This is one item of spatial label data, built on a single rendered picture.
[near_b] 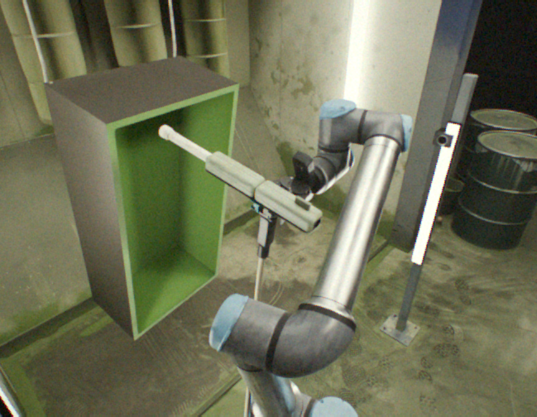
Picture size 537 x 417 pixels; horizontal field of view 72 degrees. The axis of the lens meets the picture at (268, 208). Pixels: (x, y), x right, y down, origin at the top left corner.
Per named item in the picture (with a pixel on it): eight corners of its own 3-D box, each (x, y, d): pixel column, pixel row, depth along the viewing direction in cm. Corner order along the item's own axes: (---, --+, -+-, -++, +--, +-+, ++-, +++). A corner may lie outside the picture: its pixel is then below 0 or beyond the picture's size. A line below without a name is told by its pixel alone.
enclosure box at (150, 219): (93, 299, 200) (42, 82, 124) (179, 245, 240) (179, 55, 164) (134, 341, 186) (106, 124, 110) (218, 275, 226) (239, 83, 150)
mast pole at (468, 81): (394, 329, 248) (462, 74, 161) (398, 325, 251) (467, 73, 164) (401, 333, 245) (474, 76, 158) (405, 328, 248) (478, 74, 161)
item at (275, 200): (306, 275, 91) (327, 204, 76) (295, 287, 88) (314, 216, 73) (174, 184, 111) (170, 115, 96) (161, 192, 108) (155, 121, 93)
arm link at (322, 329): (333, 397, 60) (419, 103, 89) (263, 367, 64) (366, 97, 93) (336, 404, 69) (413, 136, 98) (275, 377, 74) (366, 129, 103)
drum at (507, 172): (453, 210, 374) (479, 126, 327) (519, 227, 350) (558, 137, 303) (445, 242, 330) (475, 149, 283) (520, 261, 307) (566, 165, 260)
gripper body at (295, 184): (294, 222, 92) (318, 201, 99) (301, 195, 86) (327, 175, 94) (269, 207, 94) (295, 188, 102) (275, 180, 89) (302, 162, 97)
